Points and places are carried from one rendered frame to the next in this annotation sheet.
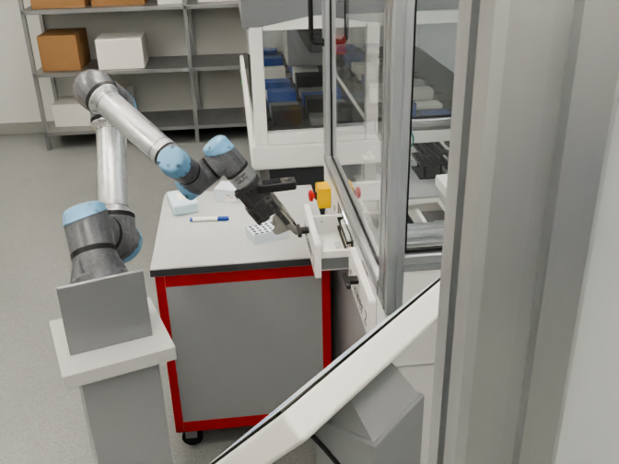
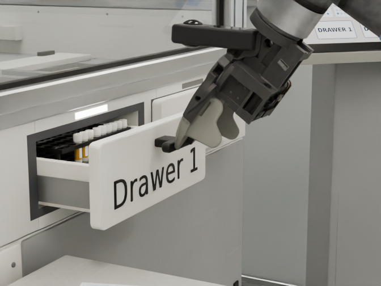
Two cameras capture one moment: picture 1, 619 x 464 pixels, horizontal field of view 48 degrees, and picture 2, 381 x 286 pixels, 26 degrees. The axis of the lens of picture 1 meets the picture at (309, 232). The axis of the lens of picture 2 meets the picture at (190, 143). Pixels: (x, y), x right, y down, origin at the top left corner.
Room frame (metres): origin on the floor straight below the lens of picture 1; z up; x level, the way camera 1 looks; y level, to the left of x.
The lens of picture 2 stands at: (2.74, 0.64, 1.14)
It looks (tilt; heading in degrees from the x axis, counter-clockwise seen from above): 12 degrees down; 213
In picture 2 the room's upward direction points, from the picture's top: straight up
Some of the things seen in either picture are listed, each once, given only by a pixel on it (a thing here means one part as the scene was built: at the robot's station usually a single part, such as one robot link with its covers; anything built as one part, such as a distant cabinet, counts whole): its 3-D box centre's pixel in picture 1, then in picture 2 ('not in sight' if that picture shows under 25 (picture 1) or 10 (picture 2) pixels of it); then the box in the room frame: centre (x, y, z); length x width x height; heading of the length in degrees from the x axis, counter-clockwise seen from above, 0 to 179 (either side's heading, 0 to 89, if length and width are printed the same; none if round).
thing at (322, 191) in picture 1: (321, 194); not in sight; (2.18, -0.05, 0.88); 0.07 x 0.05 x 0.07; 6
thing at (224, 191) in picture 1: (233, 191); not in sight; (2.45, 0.29, 0.79); 0.13 x 0.09 x 0.05; 76
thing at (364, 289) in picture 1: (361, 290); (197, 119); (1.54, -0.13, 0.87); 0.29 x 0.02 x 0.11; 6
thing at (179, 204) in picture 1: (181, 202); not in sight; (2.37, 0.47, 0.78); 0.15 x 0.10 x 0.04; 20
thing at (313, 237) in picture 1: (311, 239); (153, 163); (1.85, -0.01, 0.87); 0.29 x 0.02 x 0.11; 6
